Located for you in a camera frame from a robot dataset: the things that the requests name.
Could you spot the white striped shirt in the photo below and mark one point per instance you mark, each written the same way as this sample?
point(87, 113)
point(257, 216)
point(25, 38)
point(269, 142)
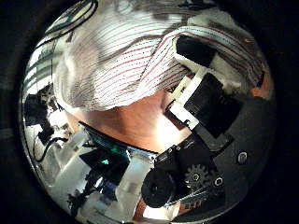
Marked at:
point(109, 62)

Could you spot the black monitor screen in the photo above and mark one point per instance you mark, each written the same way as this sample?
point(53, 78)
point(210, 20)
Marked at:
point(35, 109)

